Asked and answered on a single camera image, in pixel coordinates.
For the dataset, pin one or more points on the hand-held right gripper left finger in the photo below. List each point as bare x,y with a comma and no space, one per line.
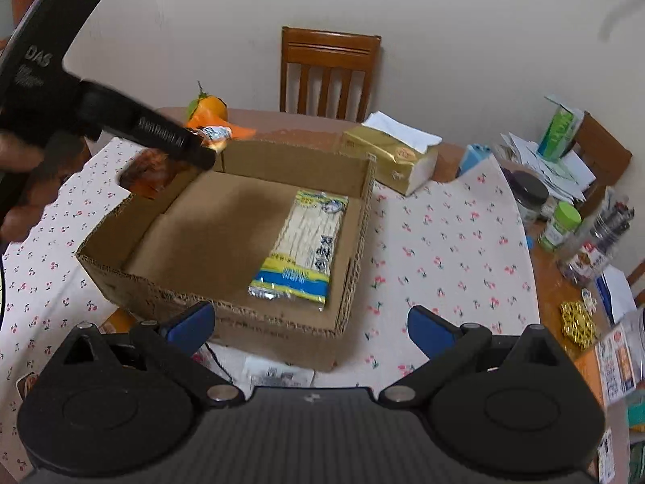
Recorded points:
194,323

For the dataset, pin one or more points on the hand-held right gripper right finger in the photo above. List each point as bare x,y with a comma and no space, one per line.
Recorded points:
428,331

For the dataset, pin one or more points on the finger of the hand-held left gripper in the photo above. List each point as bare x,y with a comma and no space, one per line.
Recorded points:
161,131

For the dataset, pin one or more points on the red brown snack packet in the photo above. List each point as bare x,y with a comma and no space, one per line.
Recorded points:
146,174

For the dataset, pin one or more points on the orange snack packet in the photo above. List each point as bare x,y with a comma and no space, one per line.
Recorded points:
238,131

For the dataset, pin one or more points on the cardboard box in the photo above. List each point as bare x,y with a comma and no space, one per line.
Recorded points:
216,222

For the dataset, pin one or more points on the person's left hand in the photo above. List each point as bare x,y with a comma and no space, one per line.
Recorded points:
22,223

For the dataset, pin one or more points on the orange fruit with leaf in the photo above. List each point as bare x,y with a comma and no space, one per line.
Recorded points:
211,108

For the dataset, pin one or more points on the cherry print tablecloth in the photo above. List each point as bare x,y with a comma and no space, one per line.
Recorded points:
443,242

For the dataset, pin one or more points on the printed paper leaflet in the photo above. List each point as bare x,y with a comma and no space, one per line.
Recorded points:
272,375

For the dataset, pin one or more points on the gold ornament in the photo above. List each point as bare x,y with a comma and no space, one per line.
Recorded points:
577,322

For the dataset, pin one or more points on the small white ornament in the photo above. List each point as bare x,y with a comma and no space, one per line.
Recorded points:
588,298

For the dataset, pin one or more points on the dark jar with black lid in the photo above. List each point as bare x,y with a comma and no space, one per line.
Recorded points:
529,191

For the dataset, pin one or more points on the small blue box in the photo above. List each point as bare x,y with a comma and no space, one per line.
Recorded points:
473,159

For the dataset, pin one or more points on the green lid bottle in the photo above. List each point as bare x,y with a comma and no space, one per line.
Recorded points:
567,214

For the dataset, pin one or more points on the gold tissue pack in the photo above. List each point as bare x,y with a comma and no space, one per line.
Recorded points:
388,154

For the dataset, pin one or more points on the wooden slatted chair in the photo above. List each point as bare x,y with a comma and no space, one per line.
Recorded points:
327,43

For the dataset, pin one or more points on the printed orange leaflet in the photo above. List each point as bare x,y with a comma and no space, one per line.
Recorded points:
615,363

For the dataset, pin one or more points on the white envelope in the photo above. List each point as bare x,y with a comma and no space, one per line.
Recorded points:
617,292

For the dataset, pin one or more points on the clear jar of pens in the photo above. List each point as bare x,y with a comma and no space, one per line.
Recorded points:
599,242

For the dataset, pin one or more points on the pile of white papers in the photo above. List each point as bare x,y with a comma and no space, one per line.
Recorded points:
569,171

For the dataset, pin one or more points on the green white carton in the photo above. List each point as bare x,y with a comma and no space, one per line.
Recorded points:
557,133

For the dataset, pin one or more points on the wooden chair with papers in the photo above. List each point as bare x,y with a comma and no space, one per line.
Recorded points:
604,151

